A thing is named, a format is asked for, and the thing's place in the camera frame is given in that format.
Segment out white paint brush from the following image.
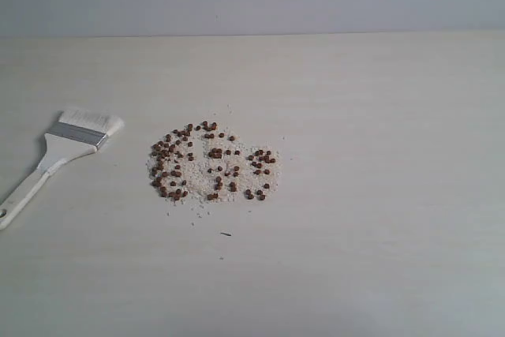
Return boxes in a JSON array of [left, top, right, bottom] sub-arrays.
[[1, 107, 124, 230]]

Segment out pile of white grains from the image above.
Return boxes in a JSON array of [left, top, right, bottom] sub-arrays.
[[145, 105, 289, 219]]

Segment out brown pellets on pile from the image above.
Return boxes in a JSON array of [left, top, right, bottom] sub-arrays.
[[147, 120, 281, 204]]

